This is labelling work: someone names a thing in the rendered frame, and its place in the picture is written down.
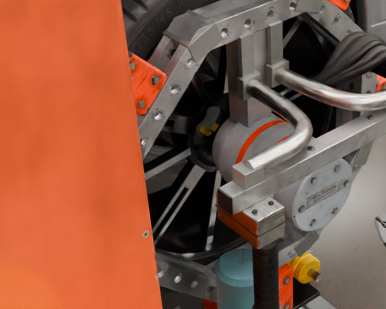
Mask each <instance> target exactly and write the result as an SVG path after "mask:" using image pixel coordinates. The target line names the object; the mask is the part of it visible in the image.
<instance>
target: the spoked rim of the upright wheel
mask: <svg viewBox="0 0 386 309"><path fill-rule="evenodd" d="M282 47H283V58H284V59H286V60H288V61H289V69H290V70H292V71H294V72H296V73H298V74H300V75H303V76H305V77H307V78H313V77H316V76H317V75H319V74H320V73H321V72H322V69H323V68H324V66H325V65H326V63H327V61H328V59H329V58H330V56H331V50H330V46H329V44H328V41H327V40H326V39H325V38H324V37H322V36H321V35H320V34H319V33H318V32H317V31H315V30H314V29H313V28H312V27H310V25H308V24H307V23H306V22H305V21H303V20H302V19H301V18H300V17H299V16H295V17H292V18H290V19H288V20H285V21H283V22H282ZM188 86H189V87H190V89H191V92H190V93H189V94H188V95H187V96H186V97H185V98H184V99H183V101H182V102H181V104H180V105H179V107H178V109H177V111H173V112H172V114H171V115H170V117H169V118H168V120H167V122H166V123H165V125H164V127H163V128H162V130H161V131H164V132H171V133H172V142H173V146H174V148H173V149H171V150H169V151H168V152H166V153H164V154H162V155H160V156H159V157H157V158H155V159H154V160H152V161H150V162H148V163H146V164H144V165H143V168H144V174H145V181H146V180H148V179H149V178H151V177H153V176H155V175H157V174H158V173H160V172H162V171H163V170H165V169H167V168H169V167H170V166H172V165H174V164H176V163H178V162H179V161H181V160H183V159H186V160H187V161H188V162H187V163H186V165H185V166H184V167H183V169H182V170H181V172H180V173H179V175H178V176H177V178H176V179H175V181H174V182H173V184H172V185H171V186H169V187H167V188H165V189H162V190H160V191H157V192H154V193H151V194H147V196H148V205H149V213H150V219H151V228H152V233H153V242H154V248H155V249H157V250H161V251H164V252H166V253H169V254H172V255H175V256H178V257H181V258H184V259H187V260H189V261H191V260H197V259H203V258H207V257H210V256H214V255H217V254H219V253H222V252H225V251H227V250H229V249H231V248H233V247H235V246H237V245H239V244H240V243H242V242H244V241H245V239H243V238H242V237H241V236H239V235H238V234H237V233H236V232H234V231H233V230H231V228H229V227H228V226H226V225H225V224H224V223H223V222H222V221H220V220H219V219H218V213H217V206H215V205H216V204H217V203H216V191H217V190H218V189H219V187H221V186H223V185H225V184H227V182H226V181H225V180H224V179H223V177H222V175H221V173H220V170H219V169H218V168H217V167H216V165H215V163H214V160H213V155H212V148H213V142H214V138H215V136H216V134H217V132H218V130H219V128H220V127H221V126H222V124H223V123H224V122H225V121H226V120H227V119H228V118H229V117H230V111H229V89H228V78H227V55H226V44H225V45H222V46H221V54H220V59H219V68H218V77H217V79H215V80H209V81H207V82H204V83H202V82H201V80H200V79H199V76H198V75H197V73H195V75H194V77H193V78H192V80H191V82H190V84H189V85H188ZM271 89H273V90H275V91H276V92H277V93H279V94H281V95H282V96H284V97H285V98H286V99H288V100H289V101H291V102H292V103H294V104H295V105H296V106H297V107H298V108H300V109H301V110H302V111H303V112H304V113H305V114H306V115H307V117H308V118H309V119H310V121H311V124H312V128H313V133H312V136H313V137H314V138H318V137H320V136H322V135H324V134H326V133H327V131H328V127H329V124H330V120H331V114H332V111H333V106H331V105H326V104H324V103H322V102H319V101H317V100H315V99H312V98H310V97H307V96H305V95H303V94H301V93H299V92H296V91H294V90H292V89H290V88H288V87H286V86H284V85H282V84H280V85H278V86H276V87H274V88H271ZM213 106H217V107H219V108H220V110H221V113H222V118H221V122H220V125H219V127H218V128H217V129H216V130H215V131H214V132H213V133H212V134H211V135H209V136H207V137H199V135H198V134H197V125H198V123H199V121H200V119H201V117H202V116H203V114H204V113H205V112H206V111H207V110H208V109H209V108H210V107H213Z"/></svg>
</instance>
